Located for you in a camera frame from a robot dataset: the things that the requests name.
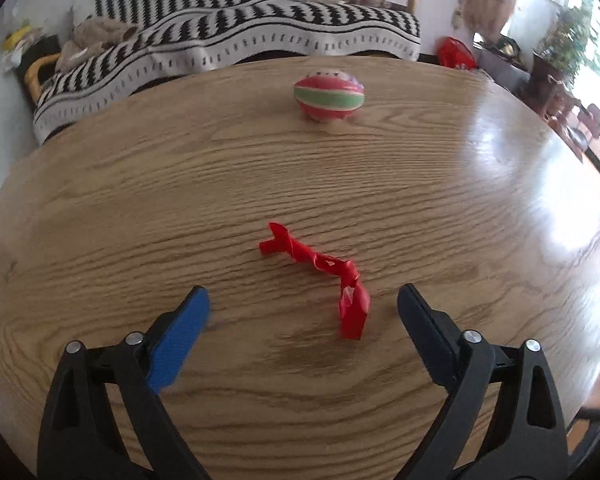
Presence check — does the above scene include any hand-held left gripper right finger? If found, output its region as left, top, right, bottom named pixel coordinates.
left=396, top=282, right=571, bottom=480

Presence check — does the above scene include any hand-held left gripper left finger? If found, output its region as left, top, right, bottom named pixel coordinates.
left=37, top=285, right=212, bottom=480

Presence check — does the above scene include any red twisted plastic wrapper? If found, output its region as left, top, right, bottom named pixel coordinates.
left=258, top=222, right=372, bottom=341

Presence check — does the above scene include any red green striped ball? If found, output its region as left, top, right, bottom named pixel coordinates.
left=293, top=70, right=366, bottom=123

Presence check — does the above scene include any dark wooden cabinet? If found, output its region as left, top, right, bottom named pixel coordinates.
left=480, top=35, right=600, bottom=151

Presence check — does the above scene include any red plastic bag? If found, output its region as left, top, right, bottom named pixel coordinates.
left=437, top=36, right=478, bottom=71

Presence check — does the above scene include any brown plush toy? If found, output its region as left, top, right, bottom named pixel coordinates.
left=55, top=16, right=138, bottom=72

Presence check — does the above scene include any black white striped sofa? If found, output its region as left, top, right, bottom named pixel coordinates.
left=32, top=0, right=423, bottom=146

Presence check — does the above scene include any yellow plastic item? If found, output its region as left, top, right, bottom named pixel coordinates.
left=4, top=25, right=33, bottom=51

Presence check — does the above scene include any beige curtain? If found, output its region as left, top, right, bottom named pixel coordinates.
left=467, top=0, right=518, bottom=41

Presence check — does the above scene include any green potted plant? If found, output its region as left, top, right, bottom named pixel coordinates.
left=540, top=0, right=600, bottom=71

